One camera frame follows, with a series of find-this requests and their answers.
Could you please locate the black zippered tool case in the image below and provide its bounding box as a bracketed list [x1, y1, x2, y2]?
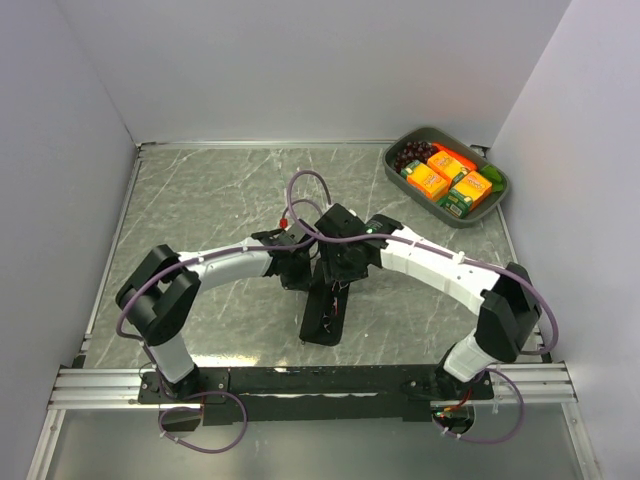
[299, 261, 349, 347]

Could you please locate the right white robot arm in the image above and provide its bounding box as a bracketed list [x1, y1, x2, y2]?
[315, 204, 542, 399]

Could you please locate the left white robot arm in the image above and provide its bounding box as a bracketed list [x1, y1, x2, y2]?
[115, 225, 315, 402]

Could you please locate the orange juice carton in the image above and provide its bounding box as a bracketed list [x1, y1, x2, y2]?
[442, 171, 493, 218]
[400, 160, 448, 202]
[427, 151, 470, 187]

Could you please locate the dark red grapes bunch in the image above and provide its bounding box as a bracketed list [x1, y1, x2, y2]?
[394, 141, 439, 173]

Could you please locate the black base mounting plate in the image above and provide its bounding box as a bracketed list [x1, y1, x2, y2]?
[138, 364, 494, 426]

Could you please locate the grey plastic tray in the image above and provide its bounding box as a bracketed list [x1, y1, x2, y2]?
[382, 126, 511, 229]

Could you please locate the orange carrot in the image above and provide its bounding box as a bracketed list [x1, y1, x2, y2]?
[432, 142, 477, 171]

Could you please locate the green leaf vegetable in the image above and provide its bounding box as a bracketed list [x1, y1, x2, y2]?
[479, 164, 506, 193]

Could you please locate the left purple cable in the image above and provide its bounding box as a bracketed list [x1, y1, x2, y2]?
[115, 199, 331, 396]

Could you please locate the purple cable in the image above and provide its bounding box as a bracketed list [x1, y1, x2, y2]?
[115, 199, 331, 396]
[287, 169, 560, 356]

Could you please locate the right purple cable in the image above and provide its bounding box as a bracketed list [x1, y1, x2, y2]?
[287, 169, 560, 356]

